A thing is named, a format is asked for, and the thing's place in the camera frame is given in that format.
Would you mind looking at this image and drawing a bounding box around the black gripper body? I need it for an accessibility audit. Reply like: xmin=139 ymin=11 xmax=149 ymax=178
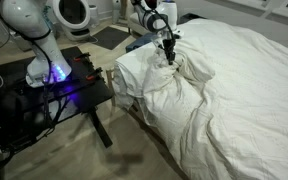
xmin=162 ymin=38 xmax=177 ymax=55

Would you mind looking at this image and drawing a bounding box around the white quilted duvet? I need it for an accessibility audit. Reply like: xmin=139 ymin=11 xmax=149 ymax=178
xmin=141 ymin=18 xmax=288 ymax=180

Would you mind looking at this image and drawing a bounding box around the blue hard-shell suitcase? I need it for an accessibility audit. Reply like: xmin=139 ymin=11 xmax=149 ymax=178
xmin=125 ymin=32 xmax=158 ymax=54

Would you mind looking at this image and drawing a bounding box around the white armchair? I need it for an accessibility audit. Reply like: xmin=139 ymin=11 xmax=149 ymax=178
xmin=127 ymin=6 xmax=153 ymax=36

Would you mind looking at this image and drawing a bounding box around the mattress with white sheet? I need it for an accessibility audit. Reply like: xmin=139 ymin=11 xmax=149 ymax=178
xmin=113 ymin=41 xmax=159 ymax=108

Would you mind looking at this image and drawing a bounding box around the dark floor mat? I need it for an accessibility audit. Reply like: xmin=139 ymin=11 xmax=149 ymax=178
xmin=91 ymin=25 xmax=132 ymax=51

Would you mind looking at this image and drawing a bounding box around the orange black clamp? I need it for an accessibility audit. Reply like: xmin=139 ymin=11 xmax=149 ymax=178
xmin=85 ymin=66 xmax=104 ymax=81
xmin=72 ymin=52 xmax=92 ymax=63

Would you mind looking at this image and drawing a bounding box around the small white bin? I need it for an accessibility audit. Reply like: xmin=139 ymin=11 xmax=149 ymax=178
xmin=88 ymin=4 xmax=100 ymax=28

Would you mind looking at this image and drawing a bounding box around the black robot table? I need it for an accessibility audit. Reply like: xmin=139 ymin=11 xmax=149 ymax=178
xmin=0 ymin=45 xmax=114 ymax=150

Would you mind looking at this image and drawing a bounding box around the round white appliance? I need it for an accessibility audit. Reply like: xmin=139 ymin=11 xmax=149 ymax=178
xmin=51 ymin=0 xmax=92 ymax=42

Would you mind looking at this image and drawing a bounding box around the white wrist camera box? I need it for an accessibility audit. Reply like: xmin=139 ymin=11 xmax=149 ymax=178
xmin=174 ymin=29 xmax=186 ymax=38

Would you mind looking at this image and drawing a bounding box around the thin black camera cable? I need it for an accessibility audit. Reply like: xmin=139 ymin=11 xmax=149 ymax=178
xmin=132 ymin=0 xmax=178 ymax=51

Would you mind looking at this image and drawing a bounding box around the light wooden bed frame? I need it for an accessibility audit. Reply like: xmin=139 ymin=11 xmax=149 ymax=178
xmin=105 ymin=68 xmax=116 ymax=107

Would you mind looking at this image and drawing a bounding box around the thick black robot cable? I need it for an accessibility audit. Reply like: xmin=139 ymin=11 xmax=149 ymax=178
xmin=0 ymin=0 xmax=72 ymax=134

